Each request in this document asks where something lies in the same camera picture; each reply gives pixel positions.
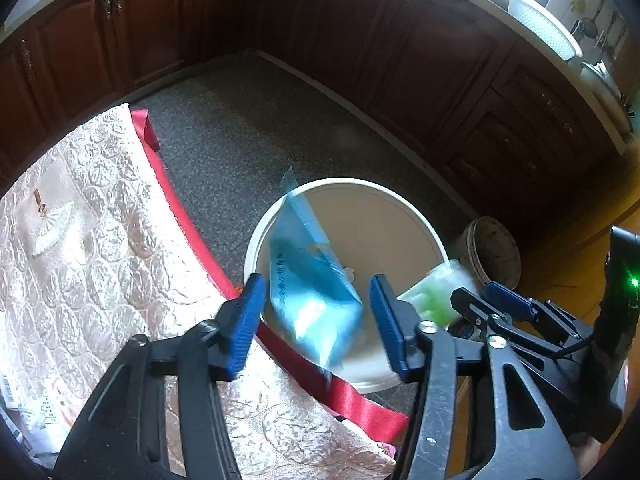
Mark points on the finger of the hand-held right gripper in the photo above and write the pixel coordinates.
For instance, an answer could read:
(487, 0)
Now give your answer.
(472, 307)
(510, 300)

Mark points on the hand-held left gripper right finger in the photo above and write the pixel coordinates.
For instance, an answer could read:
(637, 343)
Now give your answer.
(387, 325)

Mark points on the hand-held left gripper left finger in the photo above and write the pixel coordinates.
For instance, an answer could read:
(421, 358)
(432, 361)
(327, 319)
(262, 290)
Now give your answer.
(245, 325)

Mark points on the white green printed packet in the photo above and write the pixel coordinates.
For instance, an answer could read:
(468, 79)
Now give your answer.
(435, 290)

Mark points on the teal plastic packet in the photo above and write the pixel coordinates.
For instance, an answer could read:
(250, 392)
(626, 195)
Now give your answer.
(310, 280)

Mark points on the white plastic bucket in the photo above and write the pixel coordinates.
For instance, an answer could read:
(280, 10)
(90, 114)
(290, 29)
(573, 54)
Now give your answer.
(370, 230)

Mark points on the person's right forearm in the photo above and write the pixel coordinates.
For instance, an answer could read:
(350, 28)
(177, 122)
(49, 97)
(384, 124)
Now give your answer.
(585, 457)

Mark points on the metal bowls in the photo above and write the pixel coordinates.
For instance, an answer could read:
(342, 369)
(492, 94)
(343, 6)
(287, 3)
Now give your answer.
(607, 82)

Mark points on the white colander basket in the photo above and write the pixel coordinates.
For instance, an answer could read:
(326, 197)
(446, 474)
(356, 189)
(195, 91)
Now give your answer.
(545, 25)

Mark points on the wooden base cabinets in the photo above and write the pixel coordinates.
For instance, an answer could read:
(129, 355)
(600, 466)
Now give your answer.
(350, 35)

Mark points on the hanging kitchen utensils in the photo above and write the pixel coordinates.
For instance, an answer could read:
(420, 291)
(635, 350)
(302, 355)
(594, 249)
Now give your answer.
(595, 15)

